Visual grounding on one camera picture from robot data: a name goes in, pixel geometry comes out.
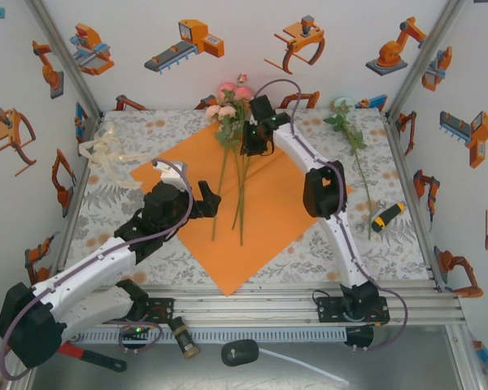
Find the cream ribbon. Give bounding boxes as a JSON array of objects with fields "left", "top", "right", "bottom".
[{"left": 77, "top": 120, "right": 147, "bottom": 190}]

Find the orange wrapping paper sheet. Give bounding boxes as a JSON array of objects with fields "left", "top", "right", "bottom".
[{"left": 129, "top": 121, "right": 354, "bottom": 298}]

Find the small circuit board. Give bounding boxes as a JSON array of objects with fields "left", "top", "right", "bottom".
[{"left": 120, "top": 324, "right": 151, "bottom": 345}]

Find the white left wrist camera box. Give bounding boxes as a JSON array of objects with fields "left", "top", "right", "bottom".
[{"left": 152, "top": 159, "right": 188, "bottom": 190}]

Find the aluminium side rail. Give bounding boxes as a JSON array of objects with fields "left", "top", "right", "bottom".
[
  {"left": 50, "top": 111, "right": 105, "bottom": 296},
  {"left": 384, "top": 109, "right": 447, "bottom": 293}
]

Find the peach fake flower stem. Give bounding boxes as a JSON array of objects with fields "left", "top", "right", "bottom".
[{"left": 204, "top": 103, "right": 239, "bottom": 241}]

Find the white slotted cable duct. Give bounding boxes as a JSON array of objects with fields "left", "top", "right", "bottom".
[{"left": 71, "top": 327, "right": 348, "bottom": 343}]

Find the mint fake flower stem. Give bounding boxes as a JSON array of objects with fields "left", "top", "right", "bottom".
[{"left": 323, "top": 97, "right": 373, "bottom": 241}]

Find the silver open-end spanner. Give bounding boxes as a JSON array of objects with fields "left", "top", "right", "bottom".
[{"left": 355, "top": 198, "right": 387, "bottom": 233}]

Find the slanted aluminium frame post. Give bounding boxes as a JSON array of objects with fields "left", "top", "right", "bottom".
[
  {"left": 24, "top": 0, "right": 103, "bottom": 119},
  {"left": 384, "top": 0, "right": 468, "bottom": 119}
]

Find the yellow black screwdriver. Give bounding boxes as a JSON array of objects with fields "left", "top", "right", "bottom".
[{"left": 369, "top": 201, "right": 407, "bottom": 233}]

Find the small brown bottle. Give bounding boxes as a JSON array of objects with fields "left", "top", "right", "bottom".
[{"left": 169, "top": 315, "right": 203, "bottom": 361}]

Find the aluminium frame leg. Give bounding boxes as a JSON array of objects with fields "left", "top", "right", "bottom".
[{"left": 445, "top": 324, "right": 487, "bottom": 390}]

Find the aluminium table rail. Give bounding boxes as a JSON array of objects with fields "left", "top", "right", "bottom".
[{"left": 23, "top": 283, "right": 467, "bottom": 328}]

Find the floral table cloth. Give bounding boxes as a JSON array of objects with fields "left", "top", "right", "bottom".
[{"left": 63, "top": 107, "right": 432, "bottom": 285}]

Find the black round cable mount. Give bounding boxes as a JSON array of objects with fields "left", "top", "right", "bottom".
[{"left": 344, "top": 326, "right": 374, "bottom": 349}]

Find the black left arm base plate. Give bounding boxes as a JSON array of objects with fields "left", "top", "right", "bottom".
[{"left": 100, "top": 297, "right": 176, "bottom": 325}]

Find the pink fake flower stem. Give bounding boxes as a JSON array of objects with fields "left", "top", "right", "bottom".
[
  {"left": 217, "top": 80, "right": 249, "bottom": 247},
  {"left": 231, "top": 72, "right": 257, "bottom": 231}
]

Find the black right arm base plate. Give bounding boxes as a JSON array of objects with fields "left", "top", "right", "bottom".
[{"left": 316, "top": 296, "right": 391, "bottom": 325}]

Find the red pipe wrench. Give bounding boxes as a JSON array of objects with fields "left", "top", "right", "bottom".
[{"left": 56, "top": 340, "right": 128, "bottom": 373}]

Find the black computer mouse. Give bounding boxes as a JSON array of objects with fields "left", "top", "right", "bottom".
[{"left": 220, "top": 339, "right": 260, "bottom": 368}]

